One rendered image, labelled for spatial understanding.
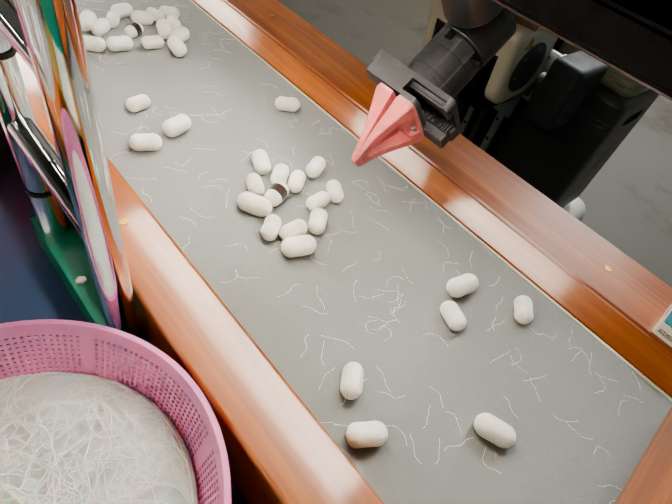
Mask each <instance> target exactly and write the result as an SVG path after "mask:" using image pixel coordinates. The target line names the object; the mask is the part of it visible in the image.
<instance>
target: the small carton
mask: <svg viewBox="0 0 672 504"><path fill-rule="evenodd" d="M652 332H653V333H654V334H655V335H657V336H658V337H659V338H660V339H662V340H663V341H664V342H666V343H667V344H668V345H669V346H671V347H672V304H671V305H670V307H669V308H668V309H667V311H666V312H665V313H664V315H663V316H662V318H661V319H660V320H659V322H658V323H657V324H656V326H655V327H654V328H653V330H652Z"/></svg>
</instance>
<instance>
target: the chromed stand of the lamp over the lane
mask: <svg viewBox="0 0 672 504"><path fill-rule="evenodd" d="M13 48H14V49H13ZM16 52H17V53H18V54H19V55H20V56H21V58H22V59H23V60H24V62H25V63H26V64H27V65H28V67H29V68H30V69H31V70H32V72H33V73H34V74H35V76H36V79H37V83H38V86H39V90H40V93H41V97H42V100H43V104H44V107H45V110H46V114H47V117H48V121H49V124H50V128H51V131H52V135H53V138H54V142H55V145H56V149H57V151H56V149H55V148H54V147H53V145H52V144H51V143H50V141H49V140H48V138H47V137H46V136H45V134H44V133H43V132H42V130H41V129H40V128H39V126H38V125H37V123H36V120H35V116H34V113H33V110H32V107H31V103H30V100H29V97H28V94H27V91H26V87H25V84H24V81H23V78H22V74H21V71H20V68H19V65H18V62H17V58H16ZM0 121H1V124H2V127H3V129H4V132H5V135H6V137H7V140H8V143H9V145H10V148H11V151H12V153H13V156H14V159H15V161H16V164H17V167H18V169H19V172H20V175H21V177H22V180H23V183H24V190H25V188H26V191H27V192H26V191H25V192H26V194H27V195H28V196H29V199H30V201H31V204H32V207H33V209H34V212H35V215H36V217H33V218H31V219H30V221H31V224H32V226H33V229H34V231H35V234H36V236H37V239H38V241H39V244H40V246H41V247H42V249H43V251H44V252H45V254H46V255H47V257H48V259H49V260H50V262H51V263H52V265H53V267H54V268H55V270H56V272H57V273H58V275H59V276H60V278H61V280H62V281H63V283H64V284H65V286H66V288H67V289H68V291H69V292H70V294H71V296H72V297H73V299H74V301H75V302H76V304H77V305H78V307H79V309H80V310H81V312H82V313H83V315H84V317H85V318H86V320H87V322H89V323H95V324H99V325H103V326H108V327H111V328H114V329H118V330H121V331H123V332H126V333H129V334H131V335H134V336H136V337H138V338H140V339H142V340H144V341H146V342H148V343H150V344H151V345H153V344H152V342H151V341H150V340H149V338H148V337H147V335H146V334H145V332H144V331H143V329H142V328H141V326H140V325H139V322H138V316H137V311H136V306H135V301H134V296H133V291H132V286H131V280H130V275H129V270H128V265H127V260H126V255H125V250H124V244H123V239H122V234H121V229H120V224H119V219H118V214H117V208H116V203H115V198H114V193H113V188H112V183H111V177H110V172H109V167H108V162H107V157H106V152H105V147H104V141H103V136H102V131H101V126H100V121H99V116H98V111H97V105H96V100H95V95H94V90H93V85H92V80H91V75H90V69H89V64H88V59H87V54H86V49H85V44H84V38H83V33H82V28H81V23H80V18H79V13H78V8H77V2H76V0H0ZM65 214H66V216H67V217H68V219H69V220H70V221H71V223H72V224H73V226H74V227H75V229H76V230H77V232H78V233H79V235H80V236H81V238H82V239H83V241H82V239H81V238H80V236H79V235H78V234H77V232H76V231H75V229H74V228H73V226H72V225H71V223H70V222H69V220H68V219H67V217H66V216H65ZM153 346H154V345H153Z"/></svg>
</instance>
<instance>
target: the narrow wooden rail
mask: <svg viewBox="0 0 672 504"><path fill-rule="evenodd" d="M16 58H17V62H18V65H19V68H20V71H21V74H22V78H23V81H24V84H25V87H26V91H27V94H28V97H29V100H30V103H31V107H32V110H33V113H34V116H35V120H36V123H37V125H38V126H39V128H40V129H41V130H42V132H43V133H44V134H45V136H46V137H47V138H48V140H49V141H50V143H51V144H52V145H53V147H54V148H55V149H56V145H55V142H54V138H53V135H52V131H51V128H50V124H49V121H48V117H47V114H46V110H45V107H44V104H43V100H42V97H41V93H40V90H39V86H38V83H37V79H36V76H35V74H34V73H33V72H32V70H31V69H30V68H29V67H28V65H27V64H26V63H25V62H24V60H23V59H22V58H21V56H20V55H19V54H18V53H17V52H16ZM56 151H57V149H56ZM106 157H107V156H106ZM107 162H108V167H109V172H110V177H111V183H112V188H113V193H114V198H115V203H116V208H117V214H118V219H119V224H120V229H121V234H122V239H123V244H124V250H125V255H126V260H127V265H128V270H129V275H130V280H131V286H132V291H133V296H134V301H135V306H136V311H137V316H138V322H139V325H140V326H141V328H142V329H143V331H144V332H145V334H146V335H147V337H148V338H149V340H150V341H151V342H152V344H153V345H154V346H155V347H157V348H158V349H160V350H161V351H162V352H164V353H165V354H167V355H168V356H169V357H171V358H172V359H173V360H174V361H176V362H177V363H178V364H179V365H180V366H181V367H182V368H183V369H184V370H185V371H186V372H187V373H188V374H189V375H190V377H191V378H192V379H193V380H194V381H195V383H196V384H197V385H198V387H199V388H200V389H201V391H202V392H203V394H204V395H205V397H206V399H207V400H208V402H209V404H210V406H211V408H212V410H213V412H214V413H215V416H216V418H217V421H218V423H219V426H220V428H221V432H222V435H223V438H224V441H225V445H226V450H227V454H228V460H229V466H230V475H231V478H232V479H233V481H234V482H235V484H236V485H237V487H238V488H239V490H240V491H241V493H242V494H243V496H244V497H245V499H246V500H247V502H248V503H249V504H385V503H384V502H383V501H382V500H381V498H380V497H379V496H378V495H377V493H376V492H375V491H374V490H373V488H372V487H371V486H370V485H369V483H368V482H367V481H366V480H365V478H364V477H363V476H362V475H361V473H360V472H359V471H358V470H357V468H356V467H355V466H354V465H353V463H352V462H351V461H350V460H349V458H348V457H347V456H346V455H345V453H344V452H343V451H342V450H341V448H340V447H339V446H338V445H337V443H336V442H335V441H334V440H333V438H332V437H331V436H330V435H329V433H328V432H327V431H326V430H325V428H324V427H323V426H322V425H321V423H320V422H319V421H318V420H317V418H316V417H315V416H314V415H313V413H312V412H311V411H310V410H309V408H308V407H307V406H306V405H305V403H304V402H303V401H302V400H301V398H300V397H299V396H298V395H297V393H296V392H295V391H294V390H293V388H292V387H291V386H290V385H289V383H288V382H287V381H286V380H285V378H284V377H283V376H282V375H281V373H280V372H279V371H278V370H277V368H276V367H275V366H274V365H273V363H272V362H271V361H270V360H269V358H268V357H267V356H266V355H265V353H264V352H263V351H262V350H261V348H260V347H259V346H258V345H257V343H256V342H255V341H254V340H253V338H252V337H251V336H250V335H249V333H248V332H247V331H246V330H245V329H244V327H243V326H242V325H241V324H240V322H239V321H238V320H237V319H236V317H235V316H234V315H233V314H232V312H231V311H230V310H229V309H228V307H227V306H226V305H225V304H224V302H223V301H222V300H221V299H220V297H219V296H218V295H217V294H216V292H215V291H214V290H213V289H212V287H211V286H210V285H209V284H208V282H207V281H206V280H205V279H204V277H203V276H202V275H201V274H200V272H199V271H198V270H197V269H196V267H195V266H194V265H193V264H192V262H191V261H190V260H189V259H188V257H187V256H186V255H185V254H184V252H183V251H182V250H181V249H180V247H179V246H178V245H177V244H176V242H175V241H174V240H173V239H172V237H171V236H170V235H169V234H168V232H167V231H166V230H165V229H164V227H163V226H162V225H161V224H160V222H159V221H158V220H157V219H156V217H155V216H154V215H153V214H152V212H151V211H150V210H149V209H148V207H147V206H146V205H145V204H144V202H143V201H142V200H141V199H140V197H139V196H138V195H137V194H136V192H135V191H134V190H133V189H132V187H131V186H130V185H129V184H128V182H127V181H126V180H125V179H124V177H123V176H122V175H121V174H120V172H119V171H118V170H117V169H116V167H115V166H114V165H113V164H112V162H111V161H110V160H109V159H108V157H107Z"/></svg>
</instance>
